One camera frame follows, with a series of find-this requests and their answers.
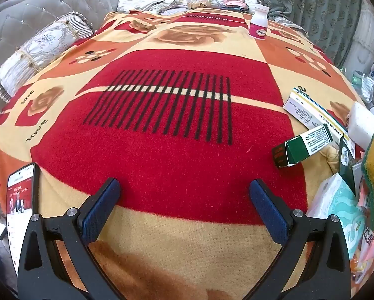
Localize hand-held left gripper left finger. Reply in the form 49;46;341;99
17;177;125;300

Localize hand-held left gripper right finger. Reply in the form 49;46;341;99
249;179;353;300

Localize white yellow-striped medicine box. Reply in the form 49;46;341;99
283;86;355;151

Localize green white medicine box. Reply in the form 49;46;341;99
272;124;334;169

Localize teal white wipes packet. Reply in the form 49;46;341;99
306;173;367;260

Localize black smartphone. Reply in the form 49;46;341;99
6;162;41;277

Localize printed red orange blanket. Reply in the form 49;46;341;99
0;9;372;300

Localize dark green box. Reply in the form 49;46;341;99
337;134;358;194

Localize white foam block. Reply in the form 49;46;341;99
348;101;374;151

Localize silver foil bag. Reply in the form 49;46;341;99
360;75;374;104

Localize green snack bag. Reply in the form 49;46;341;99
351;71;366;91

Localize beige striped bolster pillow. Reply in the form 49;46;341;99
0;12;95;102

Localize white bottle pink label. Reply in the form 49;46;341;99
248;4;270;41

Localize white lace curtain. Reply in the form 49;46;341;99
340;0;374;69

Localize green patterned curtain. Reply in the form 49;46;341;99
137;0;363;69

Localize folded clothes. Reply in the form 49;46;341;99
220;0;250;10

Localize grey tufted sofa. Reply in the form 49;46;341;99
0;0;113;119

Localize white quilt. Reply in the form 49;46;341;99
116;0;175;15

